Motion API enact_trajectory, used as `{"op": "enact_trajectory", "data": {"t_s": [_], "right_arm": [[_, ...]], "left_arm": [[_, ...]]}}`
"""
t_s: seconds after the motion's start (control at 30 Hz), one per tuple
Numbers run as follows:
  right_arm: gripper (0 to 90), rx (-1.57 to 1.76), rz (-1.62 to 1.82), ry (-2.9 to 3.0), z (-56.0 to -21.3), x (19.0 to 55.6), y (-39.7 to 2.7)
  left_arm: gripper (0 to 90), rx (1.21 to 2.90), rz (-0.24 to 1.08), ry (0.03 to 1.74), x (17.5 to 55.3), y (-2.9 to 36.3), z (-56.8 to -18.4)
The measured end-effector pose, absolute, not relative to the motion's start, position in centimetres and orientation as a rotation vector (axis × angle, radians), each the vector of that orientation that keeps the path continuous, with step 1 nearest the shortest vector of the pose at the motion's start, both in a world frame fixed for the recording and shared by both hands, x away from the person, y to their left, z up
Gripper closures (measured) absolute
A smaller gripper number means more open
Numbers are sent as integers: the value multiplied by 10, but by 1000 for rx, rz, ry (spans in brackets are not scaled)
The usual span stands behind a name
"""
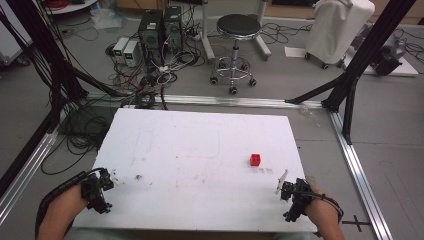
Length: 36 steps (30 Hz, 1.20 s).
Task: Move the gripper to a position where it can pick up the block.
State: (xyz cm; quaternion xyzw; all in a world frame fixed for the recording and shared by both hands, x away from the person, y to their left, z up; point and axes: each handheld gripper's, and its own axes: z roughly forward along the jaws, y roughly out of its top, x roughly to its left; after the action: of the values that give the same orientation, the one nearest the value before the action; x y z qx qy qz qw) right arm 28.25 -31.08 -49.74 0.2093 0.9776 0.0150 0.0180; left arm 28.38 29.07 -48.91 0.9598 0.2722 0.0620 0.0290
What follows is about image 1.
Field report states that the white power supply box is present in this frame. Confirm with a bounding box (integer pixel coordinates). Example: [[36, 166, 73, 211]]
[[122, 39, 142, 68], [112, 36, 130, 63]]

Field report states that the person's right hand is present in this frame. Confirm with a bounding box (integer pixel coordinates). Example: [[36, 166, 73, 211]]
[[303, 188, 336, 223]]

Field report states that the tangle of floor cables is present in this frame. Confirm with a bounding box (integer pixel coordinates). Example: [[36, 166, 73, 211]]
[[105, 33, 214, 111]]

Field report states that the black round stool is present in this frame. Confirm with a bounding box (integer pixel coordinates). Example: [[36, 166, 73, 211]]
[[209, 13, 262, 95]]

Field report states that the grey case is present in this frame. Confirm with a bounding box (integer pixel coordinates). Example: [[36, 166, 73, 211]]
[[0, 0, 34, 67]]

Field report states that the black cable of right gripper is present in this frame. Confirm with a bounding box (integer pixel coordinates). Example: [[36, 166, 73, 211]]
[[308, 189, 345, 225]]

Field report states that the black device on white board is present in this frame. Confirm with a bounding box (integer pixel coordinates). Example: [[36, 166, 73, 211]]
[[343, 31, 420, 78]]

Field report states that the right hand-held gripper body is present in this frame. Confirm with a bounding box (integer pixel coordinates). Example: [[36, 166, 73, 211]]
[[280, 177, 315, 224]]

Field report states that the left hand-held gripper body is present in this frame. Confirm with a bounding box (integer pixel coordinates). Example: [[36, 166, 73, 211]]
[[79, 167, 115, 215]]

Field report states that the white sheet of paper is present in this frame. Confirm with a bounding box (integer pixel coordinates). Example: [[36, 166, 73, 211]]
[[284, 45, 308, 59]]

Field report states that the person's left hand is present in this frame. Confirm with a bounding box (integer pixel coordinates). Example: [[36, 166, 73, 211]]
[[68, 184, 91, 218]]

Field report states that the black cable coil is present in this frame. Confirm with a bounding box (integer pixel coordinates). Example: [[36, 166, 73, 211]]
[[40, 107, 113, 176]]

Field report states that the black computer tower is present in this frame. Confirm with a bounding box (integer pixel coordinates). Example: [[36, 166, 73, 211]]
[[137, 9, 165, 67], [162, 5, 184, 54]]

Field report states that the black frame post with cables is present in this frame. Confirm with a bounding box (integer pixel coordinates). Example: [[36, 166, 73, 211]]
[[0, 0, 128, 198]]

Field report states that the aluminium floor rail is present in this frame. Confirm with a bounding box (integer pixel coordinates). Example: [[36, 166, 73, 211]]
[[84, 92, 325, 110], [0, 129, 60, 225], [327, 109, 395, 240]]

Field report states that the white covered cart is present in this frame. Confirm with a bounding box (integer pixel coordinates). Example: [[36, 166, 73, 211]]
[[304, 0, 377, 70]]

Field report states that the clear plastic bag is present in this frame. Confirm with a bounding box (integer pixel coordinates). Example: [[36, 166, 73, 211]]
[[90, 7, 129, 32]]

